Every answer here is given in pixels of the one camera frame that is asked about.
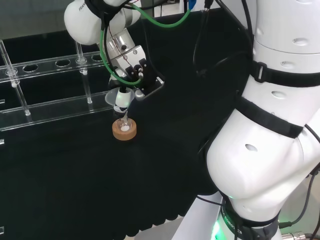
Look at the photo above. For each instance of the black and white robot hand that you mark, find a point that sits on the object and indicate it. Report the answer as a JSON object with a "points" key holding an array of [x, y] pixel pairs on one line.
{"points": [[132, 58]]}

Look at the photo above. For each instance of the clear plastic funnel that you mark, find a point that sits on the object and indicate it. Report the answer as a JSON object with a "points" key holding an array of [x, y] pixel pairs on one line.
{"points": [[110, 98]]}

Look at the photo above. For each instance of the clear glass round-bottom flask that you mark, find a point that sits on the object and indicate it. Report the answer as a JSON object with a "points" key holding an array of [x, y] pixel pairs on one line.
{"points": [[124, 128]]}

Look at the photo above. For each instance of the clear acrylic funnel stand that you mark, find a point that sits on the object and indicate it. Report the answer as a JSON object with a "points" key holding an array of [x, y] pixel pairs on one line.
{"points": [[50, 110]]}

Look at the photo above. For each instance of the black bench cloth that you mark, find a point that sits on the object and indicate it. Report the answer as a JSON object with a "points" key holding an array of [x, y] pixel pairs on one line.
{"points": [[75, 175]]}

